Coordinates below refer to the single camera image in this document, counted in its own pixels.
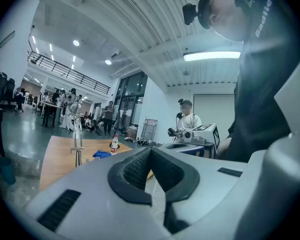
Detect person's right forearm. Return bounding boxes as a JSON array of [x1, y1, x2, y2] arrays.
[[216, 136, 233, 160]]

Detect glass doors with dark frame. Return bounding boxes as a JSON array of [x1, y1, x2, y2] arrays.
[[114, 71, 149, 131]]

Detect clear water bottle red label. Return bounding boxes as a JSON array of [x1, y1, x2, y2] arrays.
[[110, 134, 119, 156]]

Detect folding hand cart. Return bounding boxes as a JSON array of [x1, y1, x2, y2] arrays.
[[140, 118, 159, 142]]

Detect black head-mounted camera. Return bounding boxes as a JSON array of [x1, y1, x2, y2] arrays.
[[182, 3, 199, 26]]

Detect person's black shirt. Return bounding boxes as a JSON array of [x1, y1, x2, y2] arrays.
[[226, 0, 300, 164]]

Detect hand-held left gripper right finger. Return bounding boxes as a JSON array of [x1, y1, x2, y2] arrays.
[[151, 146, 250, 235]]

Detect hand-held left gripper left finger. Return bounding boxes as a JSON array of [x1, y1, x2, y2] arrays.
[[27, 146, 173, 240]]

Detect black balcony railing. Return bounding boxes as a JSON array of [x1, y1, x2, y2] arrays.
[[27, 50, 111, 95]]

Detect blue cloth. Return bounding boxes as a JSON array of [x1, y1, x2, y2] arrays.
[[92, 149, 112, 159]]

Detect black cone-shaped stand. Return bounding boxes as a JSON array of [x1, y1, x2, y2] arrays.
[[113, 110, 127, 132]]

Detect long ceiling light panel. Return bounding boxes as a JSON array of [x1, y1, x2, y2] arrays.
[[182, 50, 242, 62]]

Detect black-legged table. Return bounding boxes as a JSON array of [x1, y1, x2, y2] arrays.
[[38, 100, 64, 129]]

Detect person's face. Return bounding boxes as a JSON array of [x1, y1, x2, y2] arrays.
[[207, 0, 249, 43]]

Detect blue plastic cup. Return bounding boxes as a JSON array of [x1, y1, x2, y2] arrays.
[[0, 157, 17, 185]]

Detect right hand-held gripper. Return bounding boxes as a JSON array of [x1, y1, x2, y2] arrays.
[[163, 123, 221, 158]]

